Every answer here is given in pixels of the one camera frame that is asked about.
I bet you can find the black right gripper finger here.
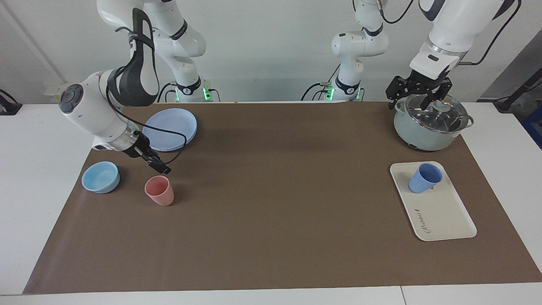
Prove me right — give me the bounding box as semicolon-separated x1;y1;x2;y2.
143;152;172;175

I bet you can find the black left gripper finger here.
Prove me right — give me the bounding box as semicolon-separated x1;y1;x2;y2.
423;78;452;111
385;75;413;111

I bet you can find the pink cup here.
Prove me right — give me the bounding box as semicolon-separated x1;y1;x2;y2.
144;175;175;207

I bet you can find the blue cup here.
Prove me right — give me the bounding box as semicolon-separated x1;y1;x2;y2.
408;163;443;194

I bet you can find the cream tray with Rabbit print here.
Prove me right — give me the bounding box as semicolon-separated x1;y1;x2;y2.
390;161;478;242

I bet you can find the glass pot lid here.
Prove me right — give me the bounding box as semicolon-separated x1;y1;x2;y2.
396;94;470;135

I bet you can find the pale blue plate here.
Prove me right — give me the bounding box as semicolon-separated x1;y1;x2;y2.
142;108;198;153

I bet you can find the light blue bowl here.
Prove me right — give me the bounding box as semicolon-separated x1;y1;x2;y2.
81;161;121;194

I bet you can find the pale green electric pot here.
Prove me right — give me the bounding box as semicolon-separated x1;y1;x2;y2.
393;94;475;152

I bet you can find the black stand leg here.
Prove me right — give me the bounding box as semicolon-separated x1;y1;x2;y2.
493;70;542;113

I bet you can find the dark grey panel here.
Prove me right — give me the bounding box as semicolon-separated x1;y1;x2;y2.
478;30;542;102

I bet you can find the blue crate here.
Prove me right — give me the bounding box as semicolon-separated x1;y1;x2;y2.
522;106;542;150

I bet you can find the brown table mat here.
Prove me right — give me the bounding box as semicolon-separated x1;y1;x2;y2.
22;101;542;295

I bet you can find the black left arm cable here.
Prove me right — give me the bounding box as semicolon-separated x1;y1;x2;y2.
377;0;521;66

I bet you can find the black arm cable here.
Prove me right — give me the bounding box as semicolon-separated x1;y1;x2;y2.
377;0;521;66
105;25;188;166

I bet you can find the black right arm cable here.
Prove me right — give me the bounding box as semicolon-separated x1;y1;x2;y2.
105;25;188;166

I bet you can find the black base cable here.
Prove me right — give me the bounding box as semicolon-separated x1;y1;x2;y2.
301;78;365;102
157;80;221;103

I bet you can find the black cable bundle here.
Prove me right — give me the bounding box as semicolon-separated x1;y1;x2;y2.
0;89;22;116

